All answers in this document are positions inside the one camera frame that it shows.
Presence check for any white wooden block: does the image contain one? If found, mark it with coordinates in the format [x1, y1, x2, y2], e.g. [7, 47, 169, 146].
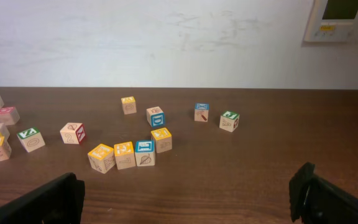
[60, 123, 86, 144]

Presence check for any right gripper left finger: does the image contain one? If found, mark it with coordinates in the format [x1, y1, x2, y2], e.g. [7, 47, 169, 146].
[0, 173, 85, 223]

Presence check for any green Z block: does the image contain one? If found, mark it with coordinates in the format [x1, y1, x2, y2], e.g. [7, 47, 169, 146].
[17, 128, 45, 152]

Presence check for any blue X block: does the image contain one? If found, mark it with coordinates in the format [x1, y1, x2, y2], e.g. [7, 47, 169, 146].
[195, 103, 209, 122]

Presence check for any green J block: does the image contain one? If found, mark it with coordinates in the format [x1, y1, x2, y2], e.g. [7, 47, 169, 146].
[219, 111, 240, 133]

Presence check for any wooden block blue D side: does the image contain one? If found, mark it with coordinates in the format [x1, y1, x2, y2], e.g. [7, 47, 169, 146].
[146, 106, 165, 128]

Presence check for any red Q block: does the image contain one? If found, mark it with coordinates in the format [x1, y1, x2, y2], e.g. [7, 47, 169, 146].
[0, 106, 20, 126]

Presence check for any yellow S block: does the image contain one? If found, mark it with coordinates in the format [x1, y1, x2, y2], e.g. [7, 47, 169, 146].
[88, 144, 116, 174]

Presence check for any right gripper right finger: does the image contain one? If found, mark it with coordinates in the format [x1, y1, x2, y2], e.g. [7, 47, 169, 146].
[289, 162, 358, 224]

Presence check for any blue T block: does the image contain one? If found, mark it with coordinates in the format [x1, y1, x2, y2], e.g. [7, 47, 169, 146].
[135, 140, 155, 167]

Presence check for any yellow G block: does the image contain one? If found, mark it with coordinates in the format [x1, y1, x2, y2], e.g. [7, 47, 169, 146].
[114, 141, 136, 170]

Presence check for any white wall control panel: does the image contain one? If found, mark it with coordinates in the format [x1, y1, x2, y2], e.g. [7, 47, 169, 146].
[303, 0, 358, 43]

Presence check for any yellow K block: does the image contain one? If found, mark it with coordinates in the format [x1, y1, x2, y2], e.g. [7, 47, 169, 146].
[150, 128, 172, 153]

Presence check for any yellow block top right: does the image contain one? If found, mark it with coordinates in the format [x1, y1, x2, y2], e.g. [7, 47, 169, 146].
[121, 96, 137, 114]

